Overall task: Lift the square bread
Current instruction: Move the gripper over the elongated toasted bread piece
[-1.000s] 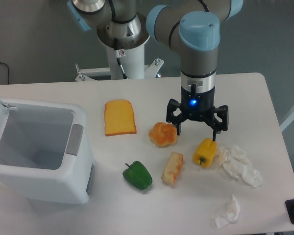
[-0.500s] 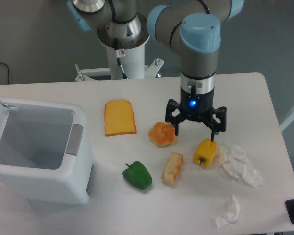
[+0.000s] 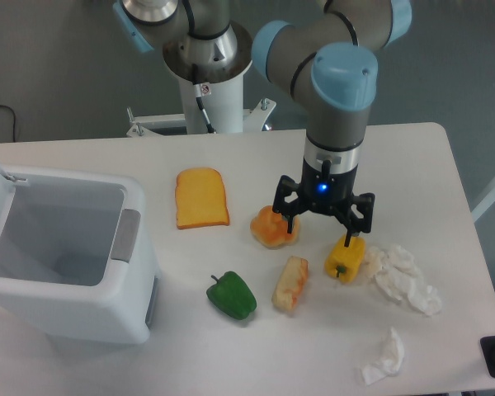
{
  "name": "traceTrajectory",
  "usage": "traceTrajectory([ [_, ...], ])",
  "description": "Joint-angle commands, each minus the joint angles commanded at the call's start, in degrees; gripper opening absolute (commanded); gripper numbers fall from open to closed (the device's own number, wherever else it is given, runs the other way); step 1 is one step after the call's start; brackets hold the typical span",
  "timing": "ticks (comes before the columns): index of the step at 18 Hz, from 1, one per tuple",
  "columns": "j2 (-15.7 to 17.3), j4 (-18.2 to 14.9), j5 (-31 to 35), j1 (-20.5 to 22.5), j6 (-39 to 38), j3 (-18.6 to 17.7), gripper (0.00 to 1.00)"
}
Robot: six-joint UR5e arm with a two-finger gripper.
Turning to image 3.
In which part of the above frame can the yellow bell pepper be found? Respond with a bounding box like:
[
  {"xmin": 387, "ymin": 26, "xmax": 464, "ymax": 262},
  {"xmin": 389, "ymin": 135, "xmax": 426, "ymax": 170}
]
[{"xmin": 324, "ymin": 235, "xmax": 366, "ymax": 284}]

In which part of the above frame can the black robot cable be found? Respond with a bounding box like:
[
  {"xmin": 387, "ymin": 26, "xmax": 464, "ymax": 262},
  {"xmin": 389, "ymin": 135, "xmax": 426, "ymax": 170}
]
[{"xmin": 191, "ymin": 64, "xmax": 218, "ymax": 134}]

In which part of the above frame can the toast slice bread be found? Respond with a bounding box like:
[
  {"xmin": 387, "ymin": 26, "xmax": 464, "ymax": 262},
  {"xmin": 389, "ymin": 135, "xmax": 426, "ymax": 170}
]
[{"xmin": 175, "ymin": 167, "xmax": 230, "ymax": 229}]

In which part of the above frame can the large crumpled white tissue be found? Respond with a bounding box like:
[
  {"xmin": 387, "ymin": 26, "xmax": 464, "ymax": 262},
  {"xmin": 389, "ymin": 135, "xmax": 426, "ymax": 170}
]
[{"xmin": 361, "ymin": 244, "xmax": 443, "ymax": 317}]

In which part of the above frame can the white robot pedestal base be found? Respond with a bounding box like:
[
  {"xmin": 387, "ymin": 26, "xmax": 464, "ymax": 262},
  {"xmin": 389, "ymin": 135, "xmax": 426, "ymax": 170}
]
[{"xmin": 127, "ymin": 74, "xmax": 276, "ymax": 137}]

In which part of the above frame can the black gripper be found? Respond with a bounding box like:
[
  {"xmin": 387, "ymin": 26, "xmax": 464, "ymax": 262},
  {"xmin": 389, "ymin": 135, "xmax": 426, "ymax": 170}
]
[{"xmin": 272, "ymin": 160, "xmax": 375, "ymax": 248}]

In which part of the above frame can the rectangular toasted bread block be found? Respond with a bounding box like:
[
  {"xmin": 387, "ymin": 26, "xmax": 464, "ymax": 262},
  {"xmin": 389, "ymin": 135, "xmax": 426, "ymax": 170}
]
[{"xmin": 271, "ymin": 256, "xmax": 309, "ymax": 312}]

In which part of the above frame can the white plastic trash bin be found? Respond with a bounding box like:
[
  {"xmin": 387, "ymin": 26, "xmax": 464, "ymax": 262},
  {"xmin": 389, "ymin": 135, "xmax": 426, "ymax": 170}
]
[{"xmin": 0, "ymin": 164, "xmax": 160, "ymax": 344}]

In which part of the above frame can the green bell pepper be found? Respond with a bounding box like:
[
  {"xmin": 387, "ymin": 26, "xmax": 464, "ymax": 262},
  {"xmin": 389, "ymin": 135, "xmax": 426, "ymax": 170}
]
[{"xmin": 206, "ymin": 271, "xmax": 257, "ymax": 320}]

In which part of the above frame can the small crumpled white tissue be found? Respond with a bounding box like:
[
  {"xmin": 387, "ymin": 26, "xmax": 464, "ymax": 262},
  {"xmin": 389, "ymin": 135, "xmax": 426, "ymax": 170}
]
[{"xmin": 361, "ymin": 327, "xmax": 405, "ymax": 386}]

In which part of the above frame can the round knotted bread roll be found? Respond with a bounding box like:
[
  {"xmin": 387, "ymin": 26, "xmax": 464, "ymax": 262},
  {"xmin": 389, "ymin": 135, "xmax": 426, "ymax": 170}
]
[{"xmin": 250, "ymin": 205, "xmax": 301, "ymax": 248}]

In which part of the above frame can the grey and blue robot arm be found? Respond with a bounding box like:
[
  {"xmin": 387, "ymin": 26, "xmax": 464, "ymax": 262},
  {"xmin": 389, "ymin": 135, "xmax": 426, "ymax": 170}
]
[{"xmin": 113, "ymin": 1, "xmax": 413, "ymax": 238}]

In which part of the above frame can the black floor cable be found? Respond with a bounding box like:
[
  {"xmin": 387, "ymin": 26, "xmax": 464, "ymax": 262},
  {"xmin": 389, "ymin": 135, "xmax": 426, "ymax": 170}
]
[{"xmin": 0, "ymin": 104, "xmax": 21, "ymax": 144}]

